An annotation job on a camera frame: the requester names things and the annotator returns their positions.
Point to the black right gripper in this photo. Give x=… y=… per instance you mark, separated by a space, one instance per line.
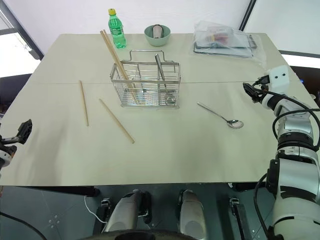
x=262 y=83

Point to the black frame beam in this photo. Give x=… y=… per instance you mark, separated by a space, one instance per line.
x=248 y=13

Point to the green plastic bottle yellow cap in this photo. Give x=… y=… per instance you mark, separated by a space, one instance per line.
x=116 y=30

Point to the dark furniture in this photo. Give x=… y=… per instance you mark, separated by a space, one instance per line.
x=12 y=92

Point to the black stand foot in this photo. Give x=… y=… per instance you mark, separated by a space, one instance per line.
x=105 y=205
x=237 y=215

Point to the metal spoon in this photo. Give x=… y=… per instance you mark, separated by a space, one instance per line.
x=160 y=68
x=220 y=116

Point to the silver robot leg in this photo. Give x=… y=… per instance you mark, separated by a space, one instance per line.
x=126 y=212
x=191 y=215

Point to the dark flat trays stack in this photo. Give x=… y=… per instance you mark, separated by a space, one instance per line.
x=225 y=48

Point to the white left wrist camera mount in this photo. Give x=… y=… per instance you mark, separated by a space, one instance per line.
x=3 y=160

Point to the wooden chopstick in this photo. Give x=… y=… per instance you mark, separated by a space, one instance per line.
x=115 y=51
x=116 y=120
x=113 y=56
x=84 y=102

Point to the silver right robot leg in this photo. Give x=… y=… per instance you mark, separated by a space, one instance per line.
x=191 y=215

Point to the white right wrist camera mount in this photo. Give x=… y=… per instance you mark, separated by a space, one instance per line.
x=279 y=77

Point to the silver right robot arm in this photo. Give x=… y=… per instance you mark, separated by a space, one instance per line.
x=295 y=162

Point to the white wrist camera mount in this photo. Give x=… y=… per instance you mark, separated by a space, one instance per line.
x=279 y=77
x=3 y=160

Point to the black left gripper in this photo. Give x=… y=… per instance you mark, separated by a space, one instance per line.
x=8 y=143

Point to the clear plastic bag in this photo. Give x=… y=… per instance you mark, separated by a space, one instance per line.
x=246 y=40

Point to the metal cup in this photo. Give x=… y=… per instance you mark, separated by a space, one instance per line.
x=157 y=32

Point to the dark rounded robot body edge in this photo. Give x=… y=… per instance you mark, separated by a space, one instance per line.
x=162 y=235

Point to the silver left robot leg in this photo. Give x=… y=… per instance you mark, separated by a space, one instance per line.
x=126 y=212

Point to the light green bowl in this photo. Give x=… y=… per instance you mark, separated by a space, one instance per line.
x=153 y=40

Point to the dark metal frame beam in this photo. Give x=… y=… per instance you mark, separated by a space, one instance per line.
x=22 y=27

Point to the black table frame bar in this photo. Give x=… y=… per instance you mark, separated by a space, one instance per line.
x=50 y=191

